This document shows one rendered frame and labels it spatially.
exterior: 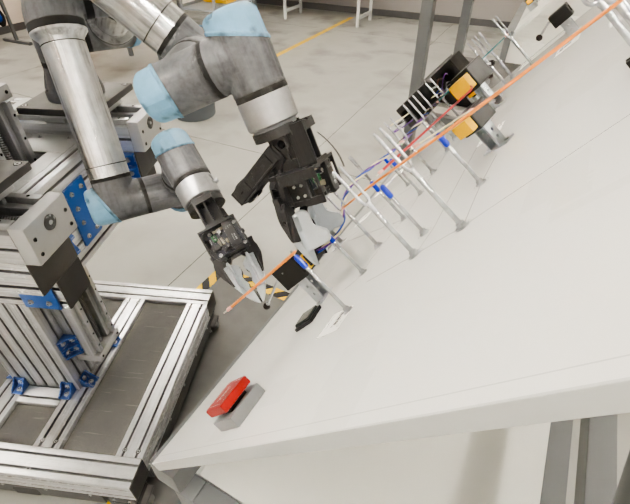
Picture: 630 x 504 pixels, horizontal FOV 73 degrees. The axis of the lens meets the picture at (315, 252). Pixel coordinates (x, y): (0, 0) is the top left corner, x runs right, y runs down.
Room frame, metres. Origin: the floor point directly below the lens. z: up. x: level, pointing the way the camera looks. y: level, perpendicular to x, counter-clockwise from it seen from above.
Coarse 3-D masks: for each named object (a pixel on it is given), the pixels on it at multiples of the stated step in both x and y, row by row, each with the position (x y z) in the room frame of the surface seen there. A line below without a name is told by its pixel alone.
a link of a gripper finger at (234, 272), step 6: (228, 264) 0.57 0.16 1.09; (228, 270) 0.58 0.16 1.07; (234, 270) 0.58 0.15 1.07; (240, 270) 0.58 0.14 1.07; (228, 276) 0.57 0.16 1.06; (234, 276) 0.54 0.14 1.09; (240, 276) 0.57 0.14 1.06; (234, 282) 0.56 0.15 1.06; (240, 282) 0.55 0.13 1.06; (246, 282) 0.56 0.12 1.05; (240, 288) 0.53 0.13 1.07; (246, 288) 0.55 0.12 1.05; (252, 294) 0.54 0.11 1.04; (258, 300) 0.53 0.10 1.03
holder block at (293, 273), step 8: (288, 264) 0.51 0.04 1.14; (296, 264) 0.51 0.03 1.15; (280, 272) 0.51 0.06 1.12; (288, 272) 0.51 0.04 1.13; (296, 272) 0.50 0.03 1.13; (304, 272) 0.50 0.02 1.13; (280, 280) 0.51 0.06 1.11; (288, 280) 0.51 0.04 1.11; (296, 280) 0.50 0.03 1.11; (288, 288) 0.51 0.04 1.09
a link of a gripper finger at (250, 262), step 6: (246, 252) 0.59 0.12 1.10; (252, 252) 0.60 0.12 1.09; (246, 258) 0.59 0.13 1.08; (252, 258) 0.59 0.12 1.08; (246, 264) 0.59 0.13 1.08; (252, 264) 0.56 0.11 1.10; (258, 264) 0.59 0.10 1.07; (252, 270) 0.58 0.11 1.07; (258, 270) 0.58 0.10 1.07; (252, 276) 0.57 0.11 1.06; (258, 276) 0.54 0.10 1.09; (264, 276) 0.57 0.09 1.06; (264, 282) 0.56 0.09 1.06; (258, 288) 0.55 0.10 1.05; (264, 288) 0.55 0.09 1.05; (258, 294) 0.54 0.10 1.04; (264, 294) 0.54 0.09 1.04
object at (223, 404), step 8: (232, 384) 0.31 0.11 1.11; (240, 384) 0.30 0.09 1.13; (248, 384) 0.31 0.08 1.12; (224, 392) 0.30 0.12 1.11; (232, 392) 0.29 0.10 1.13; (240, 392) 0.29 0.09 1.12; (216, 400) 0.30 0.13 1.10; (224, 400) 0.28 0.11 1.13; (232, 400) 0.28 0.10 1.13; (240, 400) 0.29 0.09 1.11; (208, 408) 0.29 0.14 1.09; (216, 408) 0.27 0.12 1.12; (224, 408) 0.27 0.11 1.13; (232, 408) 0.28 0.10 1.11
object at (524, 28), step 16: (528, 0) 3.48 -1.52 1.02; (544, 0) 3.46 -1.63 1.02; (528, 16) 3.37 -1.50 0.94; (544, 16) 4.09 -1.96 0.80; (576, 16) 4.09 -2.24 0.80; (512, 32) 3.26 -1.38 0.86; (528, 32) 3.54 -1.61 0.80; (544, 32) 3.54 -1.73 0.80; (560, 32) 3.54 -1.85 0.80; (512, 48) 3.29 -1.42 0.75; (528, 48) 3.24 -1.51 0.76
